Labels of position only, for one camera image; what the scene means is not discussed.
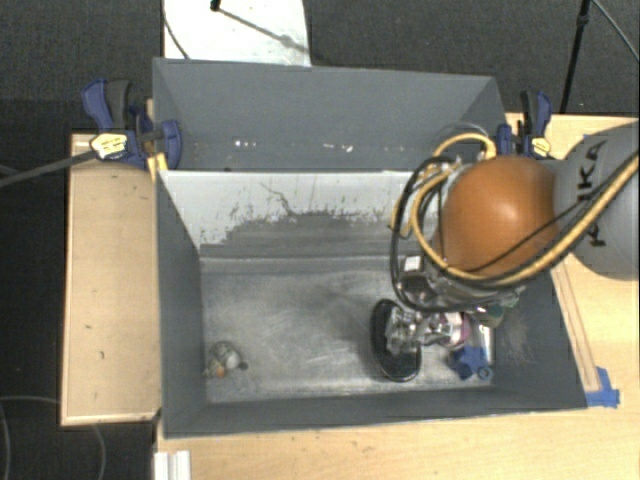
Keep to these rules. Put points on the black oval flat object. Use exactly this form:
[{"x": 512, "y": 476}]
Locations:
[{"x": 400, "y": 365}]

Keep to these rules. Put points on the blue plastic object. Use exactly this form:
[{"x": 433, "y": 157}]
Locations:
[{"x": 467, "y": 360}]

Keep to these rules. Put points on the grey metal bin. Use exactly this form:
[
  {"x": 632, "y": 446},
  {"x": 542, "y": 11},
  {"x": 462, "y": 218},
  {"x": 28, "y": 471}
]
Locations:
[{"x": 300, "y": 313}]

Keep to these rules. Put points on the small grey toy animal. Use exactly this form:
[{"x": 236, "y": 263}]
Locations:
[{"x": 225, "y": 359}]

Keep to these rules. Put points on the pale wood flat board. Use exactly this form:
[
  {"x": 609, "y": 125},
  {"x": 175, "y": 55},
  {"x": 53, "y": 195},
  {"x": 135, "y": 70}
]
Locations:
[{"x": 112, "y": 288}]

